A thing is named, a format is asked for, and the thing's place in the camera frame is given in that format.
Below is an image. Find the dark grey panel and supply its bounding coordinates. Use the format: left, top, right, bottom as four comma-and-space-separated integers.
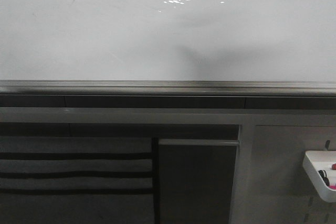
159, 140, 237, 223

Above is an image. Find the aluminium whiteboard frame rail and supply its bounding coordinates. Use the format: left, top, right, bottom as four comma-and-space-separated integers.
1, 80, 335, 97

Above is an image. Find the white pegboard panel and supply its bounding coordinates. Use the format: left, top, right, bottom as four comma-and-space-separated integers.
244, 126, 335, 223

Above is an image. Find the white whiteboard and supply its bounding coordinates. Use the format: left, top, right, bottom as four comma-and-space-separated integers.
1, 0, 335, 82

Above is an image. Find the black capped marker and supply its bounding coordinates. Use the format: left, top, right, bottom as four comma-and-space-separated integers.
318, 170, 330, 187

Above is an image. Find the grey fabric pocket organizer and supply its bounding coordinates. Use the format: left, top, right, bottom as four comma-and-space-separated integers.
1, 136, 158, 223

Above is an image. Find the white plastic marker tray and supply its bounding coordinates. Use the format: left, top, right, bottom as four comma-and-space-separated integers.
302, 151, 335, 202

